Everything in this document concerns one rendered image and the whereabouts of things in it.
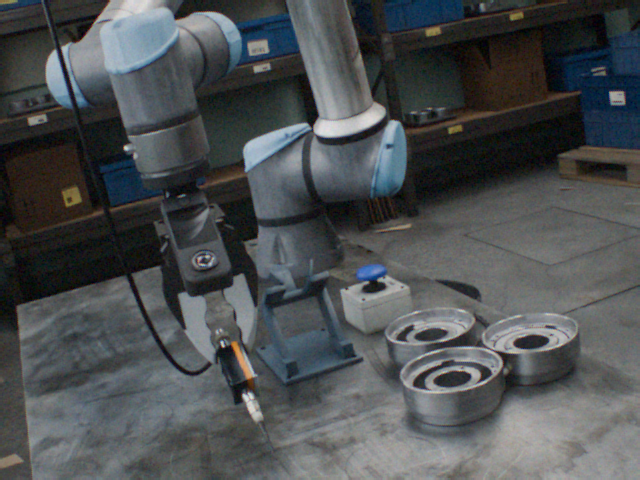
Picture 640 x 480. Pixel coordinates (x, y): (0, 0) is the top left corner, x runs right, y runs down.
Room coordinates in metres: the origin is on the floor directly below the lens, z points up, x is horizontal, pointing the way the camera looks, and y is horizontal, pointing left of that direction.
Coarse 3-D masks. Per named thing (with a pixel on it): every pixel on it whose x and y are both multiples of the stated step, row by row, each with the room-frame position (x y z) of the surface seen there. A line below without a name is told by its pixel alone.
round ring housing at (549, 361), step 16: (512, 320) 0.89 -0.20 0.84; (528, 320) 0.89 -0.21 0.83; (544, 320) 0.88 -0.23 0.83; (560, 320) 0.86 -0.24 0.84; (496, 336) 0.87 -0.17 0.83; (512, 336) 0.86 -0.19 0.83; (528, 336) 0.86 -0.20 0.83; (544, 336) 0.85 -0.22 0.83; (576, 336) 0.81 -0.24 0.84; (496, 352) 0.81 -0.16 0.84; (512, 352) 0.80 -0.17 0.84; (528, 352) 0.79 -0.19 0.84; (544, 352) 0.79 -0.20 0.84; (560, 352) 0.79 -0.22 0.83; (576, 352) 0.81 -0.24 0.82; (512, 368) 0.80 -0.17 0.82; (528, 368) 0.79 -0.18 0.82; (544, 368) 0.79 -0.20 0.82; (560, 368) 0.80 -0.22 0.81; (528, 384) 0.80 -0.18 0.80
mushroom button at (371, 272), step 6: (360, 270) 1.07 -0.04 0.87; (366, 270) 1.06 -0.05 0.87; (372, 270) 1.06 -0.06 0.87; (378, 270) 1.06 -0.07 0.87; (384, 270) 1.06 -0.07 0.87; (360, 276) 1.06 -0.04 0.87; (366, 276) 1.05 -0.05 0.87; (372, 276) 1.05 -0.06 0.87; (378, 276) 1.05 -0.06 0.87; (372, 282) 1.07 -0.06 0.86
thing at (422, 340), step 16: (400, 320) 0.96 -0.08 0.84; (416, 320) 0.97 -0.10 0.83; (432, 320) 0.96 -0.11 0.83; (448, 320) 0.95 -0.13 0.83; (464, 320) 0.94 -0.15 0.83; (416, 336) 0.93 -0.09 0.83; (432, 336) 0.94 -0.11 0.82; (448, 336) 0.90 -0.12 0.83; (464, 336) 0.88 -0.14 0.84; (400, 352) 0.88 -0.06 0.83; (416, 352) 0.87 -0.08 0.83; (400, 368) 0.90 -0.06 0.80
